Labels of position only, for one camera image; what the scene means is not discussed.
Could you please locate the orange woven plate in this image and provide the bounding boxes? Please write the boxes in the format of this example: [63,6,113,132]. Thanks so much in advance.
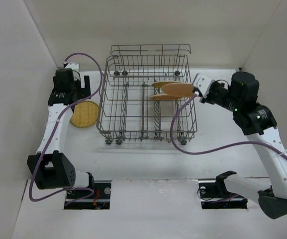
[162,83,194,99]
[149,94,181,101]

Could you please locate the yellow woven plate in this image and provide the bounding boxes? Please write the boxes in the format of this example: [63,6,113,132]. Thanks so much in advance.
[152,81,180,89]
[70,101,99,128]

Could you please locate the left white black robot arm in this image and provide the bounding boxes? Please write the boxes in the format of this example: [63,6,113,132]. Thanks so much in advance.
[27,68,95,190]

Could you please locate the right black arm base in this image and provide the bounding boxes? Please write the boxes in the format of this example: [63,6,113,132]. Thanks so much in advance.
[196,171,248,210]

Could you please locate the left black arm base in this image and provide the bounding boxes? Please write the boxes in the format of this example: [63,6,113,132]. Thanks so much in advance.
[64,181,112,210]

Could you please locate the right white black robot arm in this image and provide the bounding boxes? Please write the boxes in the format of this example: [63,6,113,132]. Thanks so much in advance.
[193,72,287,219]

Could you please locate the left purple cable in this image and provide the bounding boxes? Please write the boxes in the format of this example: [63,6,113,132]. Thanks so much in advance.
[29,52,104,209]

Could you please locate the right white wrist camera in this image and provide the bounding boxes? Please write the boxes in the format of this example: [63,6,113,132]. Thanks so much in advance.
[192,73,215,98]

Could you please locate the grey wire dish rack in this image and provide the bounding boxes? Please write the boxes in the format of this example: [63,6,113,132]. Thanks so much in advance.
[96,44,197,145]

